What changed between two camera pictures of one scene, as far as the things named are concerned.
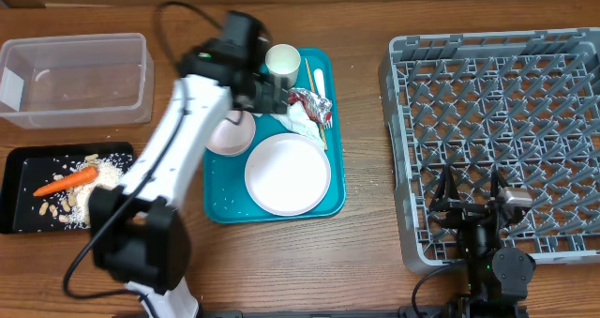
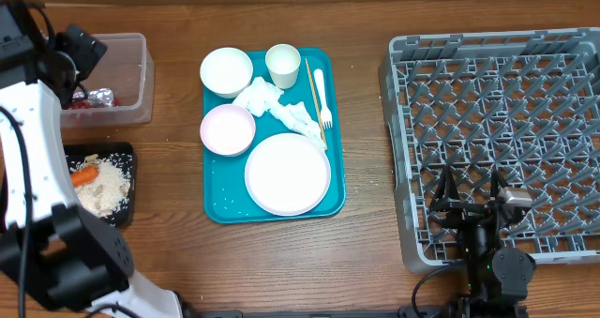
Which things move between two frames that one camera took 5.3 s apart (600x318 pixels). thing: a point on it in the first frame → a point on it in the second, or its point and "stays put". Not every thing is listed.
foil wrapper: (317, 106) → (100, 97)
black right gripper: (446, 198) stays put
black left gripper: (268, 101) → (67, 94)
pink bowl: (232, 133) stays put
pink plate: (288, 174) stays put
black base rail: (433, 311) stays put
